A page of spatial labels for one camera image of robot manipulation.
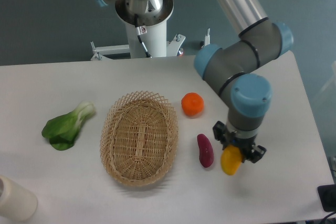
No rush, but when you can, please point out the yellow mango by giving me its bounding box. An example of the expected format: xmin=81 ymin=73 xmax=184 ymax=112
xmin=220 ymin=145 xmax=243 ymax=176

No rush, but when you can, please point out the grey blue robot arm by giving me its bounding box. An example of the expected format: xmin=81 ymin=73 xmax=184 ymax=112
xmin=92 ymin=0 xmax=293 ymax=163

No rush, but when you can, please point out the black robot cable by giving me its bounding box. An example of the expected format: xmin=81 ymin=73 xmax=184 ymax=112
xmin=134 ymin=13 xmax=152 ymax=58

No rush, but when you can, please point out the green bok choy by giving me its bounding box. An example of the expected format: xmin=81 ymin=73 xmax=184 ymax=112
xmin=41 ymin=101 xmax=96 ymax=151

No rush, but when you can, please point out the woven wicker basket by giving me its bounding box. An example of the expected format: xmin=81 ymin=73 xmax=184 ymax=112
xmin=100 ymin=91 xmax=179 ymax=187

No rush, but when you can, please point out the purple sweet potato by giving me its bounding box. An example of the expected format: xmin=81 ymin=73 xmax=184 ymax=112
xmin=197 ymin=134 xmax=214 ymax=168

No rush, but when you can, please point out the black device at edge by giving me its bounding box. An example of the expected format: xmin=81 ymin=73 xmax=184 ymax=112
xmin=317 ymin=184 xmax=335 ymax=212

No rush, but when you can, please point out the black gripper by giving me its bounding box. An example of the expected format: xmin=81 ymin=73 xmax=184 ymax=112
xmin=213 ymin=121 xmax=267 ymax=163

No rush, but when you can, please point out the cream white cylinder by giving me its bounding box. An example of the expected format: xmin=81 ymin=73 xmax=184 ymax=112
xmin=1 ymin=175 xmax=38 ymax=222

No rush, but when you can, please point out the orange tangerine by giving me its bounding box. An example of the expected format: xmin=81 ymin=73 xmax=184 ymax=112
xmin=181 ymin=92 xmax=204 ymax=116

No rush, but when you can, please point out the white bracket with red foot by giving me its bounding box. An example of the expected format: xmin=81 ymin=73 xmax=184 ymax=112
xmin=200 ymin=27 xmax=211 ymax=49

